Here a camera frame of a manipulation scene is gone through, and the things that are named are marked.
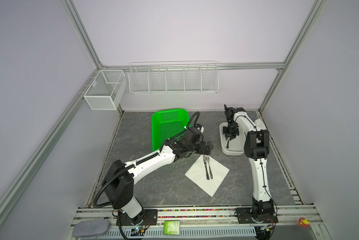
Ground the silver fork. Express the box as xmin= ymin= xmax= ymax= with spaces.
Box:
xmin=205 ymin=155 xmax=213 ymax=179

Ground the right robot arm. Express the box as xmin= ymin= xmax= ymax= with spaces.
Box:
xmin=219 ymin=105 xmax=277 ymax=223

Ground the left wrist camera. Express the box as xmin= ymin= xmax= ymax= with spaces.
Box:
xmin=195 ymin=124 xmax=204 ymax=133

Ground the grey cloth pad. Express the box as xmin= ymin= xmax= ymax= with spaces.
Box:
xmin=72 ymin=219 xmax=110 ymax=238

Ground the white paper napkin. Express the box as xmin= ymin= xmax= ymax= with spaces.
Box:
xmin=185 ymin=156 xmax=229 ymax=197

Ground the red yellow toy figure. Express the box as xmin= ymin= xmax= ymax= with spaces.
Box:
xmin=297 ymin=218 xmax=310 ymax=229

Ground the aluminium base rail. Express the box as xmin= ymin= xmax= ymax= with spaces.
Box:
xmin=71 ymin=205 xmax=323 ymax=226

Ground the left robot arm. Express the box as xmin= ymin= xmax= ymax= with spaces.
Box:
xmin=92 ymin=125 xmax=213 ymax=225

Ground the small white mesh basket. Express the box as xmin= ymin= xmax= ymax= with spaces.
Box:
xmin=84 ymin=70 xmax=127 ymax=111

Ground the white slotted cable duct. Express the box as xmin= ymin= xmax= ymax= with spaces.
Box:
xmin=102 ymin=226 xmax=256 ymax=239

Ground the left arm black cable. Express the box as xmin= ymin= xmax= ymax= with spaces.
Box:
xmin=158 ymin=111 xmax=201 ymax=151

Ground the white oval plastic tub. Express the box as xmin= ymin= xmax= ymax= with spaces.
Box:
xmin=219 ymin=123 xmax=249 ymax=156

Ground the green perforated plastic basket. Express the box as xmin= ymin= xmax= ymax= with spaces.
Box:
xmin=151 ymin=109 xmax=189 ymax=152

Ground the tissue pack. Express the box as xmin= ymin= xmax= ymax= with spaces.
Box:
xmin=254 ymin=119 xmax=267 ymax=132

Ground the silver table knife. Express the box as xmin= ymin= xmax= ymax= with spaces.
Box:
xmin=202 ymin=155 xmax=210 ymax=180

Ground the long white wire shelf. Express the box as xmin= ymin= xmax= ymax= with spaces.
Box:
xmin=128 ymin=61 xmax=219 ymax=94

